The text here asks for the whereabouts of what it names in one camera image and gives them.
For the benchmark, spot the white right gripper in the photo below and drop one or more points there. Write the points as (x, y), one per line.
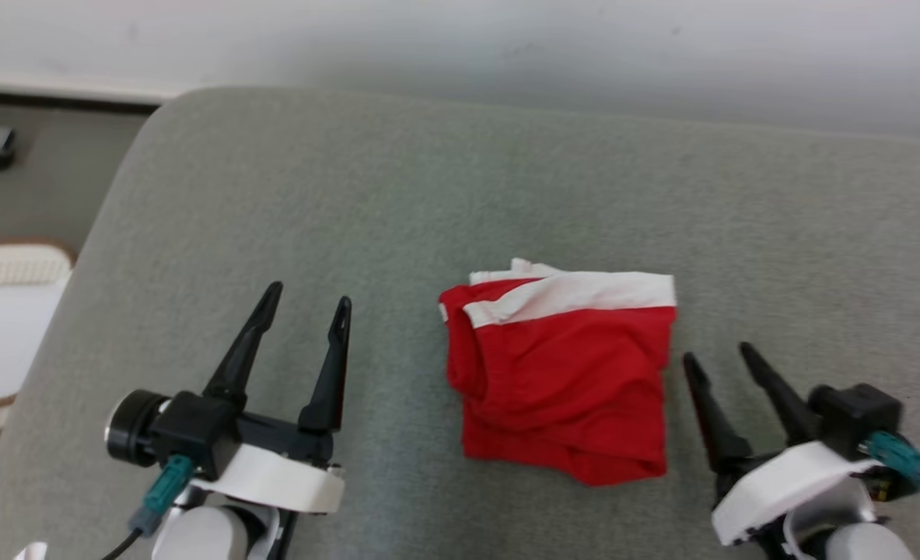
(786, 486)

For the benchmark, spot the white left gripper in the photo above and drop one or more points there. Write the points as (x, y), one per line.
(281, 478)

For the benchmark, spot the red shorts white waistband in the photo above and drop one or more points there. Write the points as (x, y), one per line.
(568, 373)

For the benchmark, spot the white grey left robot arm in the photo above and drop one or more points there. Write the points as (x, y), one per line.
(211, 537)

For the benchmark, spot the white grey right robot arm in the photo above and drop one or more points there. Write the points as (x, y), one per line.
(856, 540)

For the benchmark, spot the white woven laundry basket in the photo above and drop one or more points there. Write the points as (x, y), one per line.
(5, 327)

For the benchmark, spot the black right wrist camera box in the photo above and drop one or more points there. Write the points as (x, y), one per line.
(856, 416)

